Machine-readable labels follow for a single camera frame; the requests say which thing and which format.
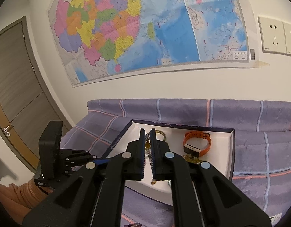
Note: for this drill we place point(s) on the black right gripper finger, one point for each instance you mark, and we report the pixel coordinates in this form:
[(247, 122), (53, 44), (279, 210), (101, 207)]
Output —
[(165, 164), (101, 161), (130, 164)]

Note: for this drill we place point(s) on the orange smart watch band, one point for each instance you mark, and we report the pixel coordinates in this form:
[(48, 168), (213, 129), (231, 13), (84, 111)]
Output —
[(197, 143)]

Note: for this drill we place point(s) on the orange sleeved left forearm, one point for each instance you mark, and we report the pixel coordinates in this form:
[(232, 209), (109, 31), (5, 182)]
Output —
[(18, 201)]

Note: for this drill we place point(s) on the black tray white lining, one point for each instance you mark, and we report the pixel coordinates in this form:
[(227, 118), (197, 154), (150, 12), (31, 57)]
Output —
[(221, 154)]

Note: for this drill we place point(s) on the grey brown wooden door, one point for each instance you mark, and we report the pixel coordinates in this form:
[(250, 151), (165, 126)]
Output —
[(25, 100)]

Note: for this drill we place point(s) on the purple plaid bed sheet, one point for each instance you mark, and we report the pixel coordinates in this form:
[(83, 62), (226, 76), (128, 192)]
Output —
[(262, 167)]

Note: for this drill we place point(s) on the white label tag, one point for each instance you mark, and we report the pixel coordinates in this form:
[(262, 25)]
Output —
[(275, 219)]

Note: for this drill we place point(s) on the silver door handle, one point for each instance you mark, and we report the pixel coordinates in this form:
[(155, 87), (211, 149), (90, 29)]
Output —
[(7, 129)]

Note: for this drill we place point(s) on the colourful wall map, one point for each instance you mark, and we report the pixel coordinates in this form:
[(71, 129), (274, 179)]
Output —
[(106, 39)]

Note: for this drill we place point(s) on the white wall socket left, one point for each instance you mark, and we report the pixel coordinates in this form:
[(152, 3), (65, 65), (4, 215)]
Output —
[(272, 35)]

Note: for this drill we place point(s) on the white wall socket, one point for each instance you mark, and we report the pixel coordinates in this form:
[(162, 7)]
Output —
[(272, 35), (287, 32)]

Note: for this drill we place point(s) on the white wall socket middle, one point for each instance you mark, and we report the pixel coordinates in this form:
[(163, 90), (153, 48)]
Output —
[(287, 32)]

